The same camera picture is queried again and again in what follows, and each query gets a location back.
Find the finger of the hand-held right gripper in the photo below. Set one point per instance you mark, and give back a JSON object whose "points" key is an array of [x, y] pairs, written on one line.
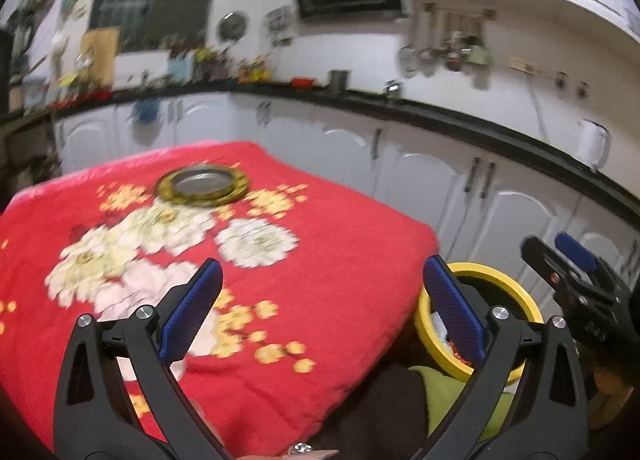
{"points": [[575, 250], [540, 255]]}

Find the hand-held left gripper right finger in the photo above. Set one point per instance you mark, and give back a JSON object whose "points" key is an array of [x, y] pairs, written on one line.
{"points": [[455, 312]]}

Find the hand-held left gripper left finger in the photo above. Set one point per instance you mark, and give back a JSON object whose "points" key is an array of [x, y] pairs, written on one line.
{"points": [[192, 305]]}

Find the yellow bin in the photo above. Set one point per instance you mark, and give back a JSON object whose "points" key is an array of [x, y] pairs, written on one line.
{"points": [[520, 290]]}

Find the person's right hand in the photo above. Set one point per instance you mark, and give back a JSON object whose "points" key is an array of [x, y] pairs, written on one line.
{"points": [[615, 392]]}

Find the person's left hand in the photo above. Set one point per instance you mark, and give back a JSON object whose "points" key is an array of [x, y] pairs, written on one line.
{"points": [[306, 452]]}

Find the white electric kettle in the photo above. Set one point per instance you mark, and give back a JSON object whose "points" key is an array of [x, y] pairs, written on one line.
{"points": [[592, 144]]}

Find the gold rimmed round tray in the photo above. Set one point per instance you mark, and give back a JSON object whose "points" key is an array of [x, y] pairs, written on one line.
{"points": [[167, 187]]}

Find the red floral blanket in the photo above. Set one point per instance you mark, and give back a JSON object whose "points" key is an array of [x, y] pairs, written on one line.
{"points": [[325, 290]]}

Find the dark trousers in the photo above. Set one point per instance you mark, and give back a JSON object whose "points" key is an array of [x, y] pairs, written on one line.
{"points": [[370, 415]]}

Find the white base cabinets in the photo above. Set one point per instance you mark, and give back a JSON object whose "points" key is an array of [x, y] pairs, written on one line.
{"points": [[425, 174]]}

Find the black countertop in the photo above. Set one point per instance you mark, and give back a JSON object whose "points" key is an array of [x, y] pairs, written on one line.
{"points": [[450, 114]]}

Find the blue hanging cloth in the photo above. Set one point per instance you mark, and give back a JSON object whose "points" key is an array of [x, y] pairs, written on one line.
{"points": [[146, 110]]}

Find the pale spatula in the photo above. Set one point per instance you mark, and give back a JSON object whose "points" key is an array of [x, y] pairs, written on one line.
{"points": [[481, 54]]}

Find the dark ladle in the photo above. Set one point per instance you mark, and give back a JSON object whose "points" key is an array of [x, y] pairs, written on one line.
{"points": [[453, 59]]}

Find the steel teapot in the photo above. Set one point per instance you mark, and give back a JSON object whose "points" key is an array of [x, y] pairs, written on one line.
{"points": [[393, 89]]}

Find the steel ladle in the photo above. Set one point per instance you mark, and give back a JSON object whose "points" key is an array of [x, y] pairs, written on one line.
{"points": [[428, 54]]}

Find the pile of red chilies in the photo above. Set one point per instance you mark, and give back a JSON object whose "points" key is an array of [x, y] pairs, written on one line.
{"points": [[82, 98]]}

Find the blue knife block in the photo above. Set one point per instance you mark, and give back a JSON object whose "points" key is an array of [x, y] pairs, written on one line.
{"points": [[180, 68]]}

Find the cluster of seasoning jars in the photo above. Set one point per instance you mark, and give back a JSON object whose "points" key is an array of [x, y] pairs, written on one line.
{"points": [[215, 65]]}

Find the metal storage rack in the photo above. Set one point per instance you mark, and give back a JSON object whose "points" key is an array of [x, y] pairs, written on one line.
{"points": [[30, 125]]}

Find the yellow oil bottle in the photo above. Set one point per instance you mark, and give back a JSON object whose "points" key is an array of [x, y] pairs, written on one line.
{"points": [[266, 69], [255, 71]]}

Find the red bowl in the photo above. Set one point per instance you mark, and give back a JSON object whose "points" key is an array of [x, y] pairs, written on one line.
{"points": [[303, 83]]}

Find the steel cup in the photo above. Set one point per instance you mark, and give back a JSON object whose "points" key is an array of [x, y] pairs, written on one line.
{"points": [[339, 79]]}

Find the row of windowsill jars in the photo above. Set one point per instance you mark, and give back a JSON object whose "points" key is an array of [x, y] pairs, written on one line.
{"points": [[185, 43]]}

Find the wooden cutting board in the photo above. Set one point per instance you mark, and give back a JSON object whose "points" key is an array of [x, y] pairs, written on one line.
{"points": [[100, 57]]}

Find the pale blue plastic box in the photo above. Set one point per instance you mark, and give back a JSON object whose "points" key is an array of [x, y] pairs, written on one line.
{"points": [[35, 92]]}

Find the hanging steel pot lid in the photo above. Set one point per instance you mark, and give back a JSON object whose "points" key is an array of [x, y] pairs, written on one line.
{"points": [[233, 25]]}

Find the white ceramic jar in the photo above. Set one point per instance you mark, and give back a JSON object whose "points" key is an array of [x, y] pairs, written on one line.
{"points": [[61, 52]]}

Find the black microwave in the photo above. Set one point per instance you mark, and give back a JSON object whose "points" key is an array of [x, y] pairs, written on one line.
{"points": [[5, 69]]}

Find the wall power outlet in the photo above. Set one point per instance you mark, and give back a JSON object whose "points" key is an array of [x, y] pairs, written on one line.
{"points": [[524, 65]]}

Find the wall utensil rail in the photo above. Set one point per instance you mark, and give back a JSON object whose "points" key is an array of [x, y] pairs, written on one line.
{"points": [[457, 10]]}

